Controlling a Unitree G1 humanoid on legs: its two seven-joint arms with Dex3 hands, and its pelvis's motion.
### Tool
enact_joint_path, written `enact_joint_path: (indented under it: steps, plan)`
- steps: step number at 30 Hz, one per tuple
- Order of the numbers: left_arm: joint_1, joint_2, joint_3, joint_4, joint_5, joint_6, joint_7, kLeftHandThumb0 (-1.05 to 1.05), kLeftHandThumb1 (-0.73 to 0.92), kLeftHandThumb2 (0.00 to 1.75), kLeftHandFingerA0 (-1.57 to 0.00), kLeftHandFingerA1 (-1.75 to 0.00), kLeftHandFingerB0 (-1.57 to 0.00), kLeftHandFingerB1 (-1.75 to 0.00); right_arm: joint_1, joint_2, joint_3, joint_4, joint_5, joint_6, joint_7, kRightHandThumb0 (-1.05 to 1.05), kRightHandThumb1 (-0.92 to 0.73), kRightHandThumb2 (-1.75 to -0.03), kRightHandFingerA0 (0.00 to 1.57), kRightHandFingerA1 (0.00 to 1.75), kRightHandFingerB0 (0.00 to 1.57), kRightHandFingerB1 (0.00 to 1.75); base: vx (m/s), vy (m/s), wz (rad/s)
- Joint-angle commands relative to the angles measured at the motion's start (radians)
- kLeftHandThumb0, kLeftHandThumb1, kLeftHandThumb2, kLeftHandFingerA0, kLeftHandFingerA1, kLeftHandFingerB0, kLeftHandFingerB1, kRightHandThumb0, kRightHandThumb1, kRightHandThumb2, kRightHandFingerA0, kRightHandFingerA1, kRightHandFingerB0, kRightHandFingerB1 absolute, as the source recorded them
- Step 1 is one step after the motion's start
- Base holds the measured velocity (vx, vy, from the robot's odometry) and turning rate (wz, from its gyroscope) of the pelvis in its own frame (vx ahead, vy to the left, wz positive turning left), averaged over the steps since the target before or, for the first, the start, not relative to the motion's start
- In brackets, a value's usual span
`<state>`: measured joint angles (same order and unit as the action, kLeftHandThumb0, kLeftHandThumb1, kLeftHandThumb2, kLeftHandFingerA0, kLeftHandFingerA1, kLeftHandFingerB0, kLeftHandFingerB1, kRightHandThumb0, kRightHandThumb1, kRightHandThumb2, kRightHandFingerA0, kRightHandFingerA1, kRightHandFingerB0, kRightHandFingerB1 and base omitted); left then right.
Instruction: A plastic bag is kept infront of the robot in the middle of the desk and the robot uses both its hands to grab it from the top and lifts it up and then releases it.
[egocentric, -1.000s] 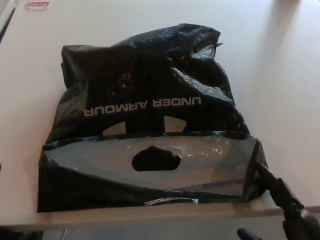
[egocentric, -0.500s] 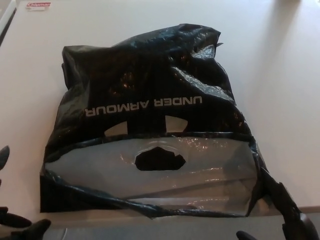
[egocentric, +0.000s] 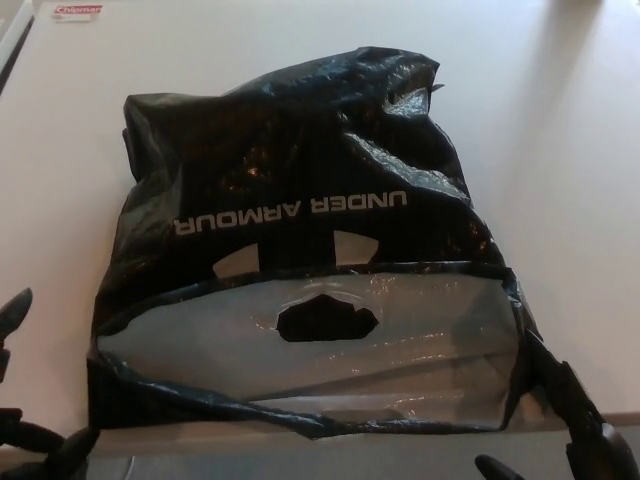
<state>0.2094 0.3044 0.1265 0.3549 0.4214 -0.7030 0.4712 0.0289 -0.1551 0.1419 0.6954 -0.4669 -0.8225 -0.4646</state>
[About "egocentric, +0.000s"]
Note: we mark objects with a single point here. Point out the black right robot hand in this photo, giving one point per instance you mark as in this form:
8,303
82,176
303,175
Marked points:
595,440

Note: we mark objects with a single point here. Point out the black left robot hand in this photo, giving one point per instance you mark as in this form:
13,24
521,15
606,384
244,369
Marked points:
30,450

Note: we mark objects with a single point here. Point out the black Under Armour plastic bag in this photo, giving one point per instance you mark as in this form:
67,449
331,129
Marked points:
280,165

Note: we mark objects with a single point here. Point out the white desk with dark edge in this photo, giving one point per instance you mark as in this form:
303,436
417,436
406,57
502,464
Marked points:
10,47

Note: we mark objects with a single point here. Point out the red and white sticker label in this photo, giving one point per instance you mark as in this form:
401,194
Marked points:
77,12

